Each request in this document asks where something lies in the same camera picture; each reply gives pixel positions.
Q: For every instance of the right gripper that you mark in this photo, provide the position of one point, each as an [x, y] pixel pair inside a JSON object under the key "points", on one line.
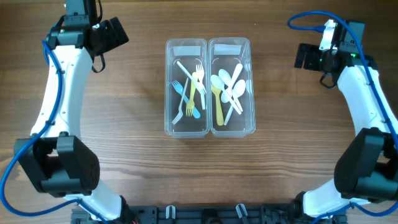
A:
{"points": [[309, 63]]}

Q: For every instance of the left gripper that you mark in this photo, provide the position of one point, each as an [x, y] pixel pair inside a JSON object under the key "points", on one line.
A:
{"points": [[117, 35]]}

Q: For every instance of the white side-lying fork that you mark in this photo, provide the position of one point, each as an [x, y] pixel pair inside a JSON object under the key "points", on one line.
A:
{"points": [[180, 112], [179, 89]]}

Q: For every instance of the short white spoon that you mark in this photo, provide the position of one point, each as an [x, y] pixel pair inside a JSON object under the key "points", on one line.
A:
{"points": [[236, 73]]}

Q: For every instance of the white plastic fork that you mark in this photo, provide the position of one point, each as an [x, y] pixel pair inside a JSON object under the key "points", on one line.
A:
{"points": [[200, 75]]}

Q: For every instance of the white plastic spoon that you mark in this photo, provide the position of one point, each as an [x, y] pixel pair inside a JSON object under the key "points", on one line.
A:
{"points": [[218, 83], [226, 78]]}

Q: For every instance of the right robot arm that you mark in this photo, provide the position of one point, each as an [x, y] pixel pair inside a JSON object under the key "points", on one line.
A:
{"points": [[367, 170]]}

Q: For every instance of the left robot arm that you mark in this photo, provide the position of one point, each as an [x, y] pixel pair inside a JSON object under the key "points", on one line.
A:
{"points": [[54, 157]]}

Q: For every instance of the left clear plastic container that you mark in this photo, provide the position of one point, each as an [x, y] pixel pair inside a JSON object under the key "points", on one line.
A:
{"points": [[190, 53]]}

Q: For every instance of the clear plastic container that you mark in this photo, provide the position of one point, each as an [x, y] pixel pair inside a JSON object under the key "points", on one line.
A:
{"points": [[226, 53], [190, 53]]}

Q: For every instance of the right clear plastic container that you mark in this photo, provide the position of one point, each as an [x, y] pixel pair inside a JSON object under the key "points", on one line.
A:
{"points": [[226, 53]]}

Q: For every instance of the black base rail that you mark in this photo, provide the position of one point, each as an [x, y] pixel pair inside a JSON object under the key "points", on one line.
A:
{"points": [[264, 214]]}

